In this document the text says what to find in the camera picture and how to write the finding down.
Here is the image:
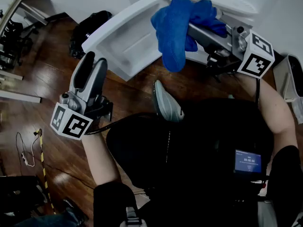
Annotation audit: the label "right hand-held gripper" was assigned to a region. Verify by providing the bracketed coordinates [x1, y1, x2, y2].
[187, 7, 276, 79]

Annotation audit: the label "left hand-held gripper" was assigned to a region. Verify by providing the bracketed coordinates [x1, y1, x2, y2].
[50, 51, 114, 140]

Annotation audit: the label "blue cloth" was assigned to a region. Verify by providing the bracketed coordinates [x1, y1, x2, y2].
[151, 0, 228, 73]

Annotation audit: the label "person's right forearm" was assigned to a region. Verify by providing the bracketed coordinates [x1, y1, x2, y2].
[236, 73, 299, 156]

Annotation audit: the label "person's left forearm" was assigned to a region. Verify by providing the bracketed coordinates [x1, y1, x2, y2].
[81, 132, 122, 187]

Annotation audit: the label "black garbage bag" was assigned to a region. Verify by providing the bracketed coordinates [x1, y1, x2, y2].
[70, 10, 113, 59]

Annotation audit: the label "black office chair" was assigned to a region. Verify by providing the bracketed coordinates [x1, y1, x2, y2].
[0, 17, 34, 69]

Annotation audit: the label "white trash bin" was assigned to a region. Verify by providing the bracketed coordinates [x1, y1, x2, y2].
[273, 54, 303, 103]

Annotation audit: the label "person's black trousers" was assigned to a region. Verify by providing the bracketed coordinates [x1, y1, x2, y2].
[106, 98, 273, 192]

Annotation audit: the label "person's black shirt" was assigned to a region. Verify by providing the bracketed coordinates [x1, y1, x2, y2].
[93, 145, 303, 227]

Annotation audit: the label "black equipment bag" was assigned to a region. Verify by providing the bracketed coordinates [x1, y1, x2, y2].
[0, 175, 48, 221]

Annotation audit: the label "black phone with lit screen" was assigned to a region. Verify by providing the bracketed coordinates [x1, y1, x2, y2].
[233, 149, 263, 174]

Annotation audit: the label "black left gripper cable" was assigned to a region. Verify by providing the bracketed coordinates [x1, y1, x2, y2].
[84, 112, 162, 136]

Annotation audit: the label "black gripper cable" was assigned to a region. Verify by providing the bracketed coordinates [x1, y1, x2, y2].
[255, 78, 261, 104]
[84, 112, 162, 136]

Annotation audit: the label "white metal desk frame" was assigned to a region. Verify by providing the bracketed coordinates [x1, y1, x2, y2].
[0, 69, 43, 104]

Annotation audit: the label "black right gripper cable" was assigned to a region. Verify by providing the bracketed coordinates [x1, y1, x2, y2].
[255, 78, 261, 104]

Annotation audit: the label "yellow black striped cable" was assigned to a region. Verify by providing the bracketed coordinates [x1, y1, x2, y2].
[33, 128, 57, 215]

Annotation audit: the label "thin white floor cable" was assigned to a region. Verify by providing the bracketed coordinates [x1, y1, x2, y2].
[16, 131, 43, 168]

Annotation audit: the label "grey chest strap buckle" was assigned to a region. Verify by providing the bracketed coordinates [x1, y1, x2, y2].
[125, 206, 143, 227]

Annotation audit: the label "light grey fabric strap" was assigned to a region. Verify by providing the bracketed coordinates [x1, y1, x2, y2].
[257, 197, 303, 227]

